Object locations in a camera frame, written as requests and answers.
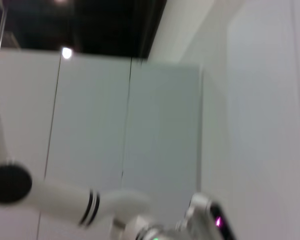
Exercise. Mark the round ceiling light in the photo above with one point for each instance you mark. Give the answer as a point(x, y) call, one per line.
point(67, 53)

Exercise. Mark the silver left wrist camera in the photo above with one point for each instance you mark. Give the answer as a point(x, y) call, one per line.
point(207, 212)

